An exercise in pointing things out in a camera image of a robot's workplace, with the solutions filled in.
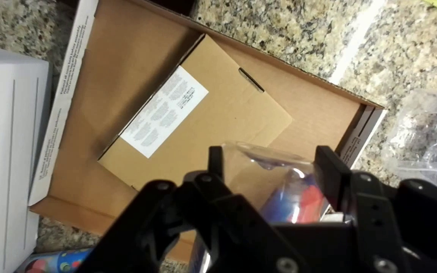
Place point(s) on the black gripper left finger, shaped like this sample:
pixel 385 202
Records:
pixel 213 221

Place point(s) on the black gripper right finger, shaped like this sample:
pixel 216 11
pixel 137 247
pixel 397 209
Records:
pixel 365 212

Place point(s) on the clear bottle with blue cap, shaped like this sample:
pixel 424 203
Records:
pixel 289 194

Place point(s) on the small brown cardboard box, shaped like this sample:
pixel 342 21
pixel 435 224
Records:
pixel 228 111

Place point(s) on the white cardboard storage box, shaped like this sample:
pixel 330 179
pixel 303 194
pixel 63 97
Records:
pixel 7 152

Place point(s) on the blue and white carton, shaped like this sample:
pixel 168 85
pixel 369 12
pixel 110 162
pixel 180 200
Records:
pixel 57 261

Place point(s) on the flat brown cardboard tray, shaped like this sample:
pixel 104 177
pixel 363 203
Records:
pixel 117 61

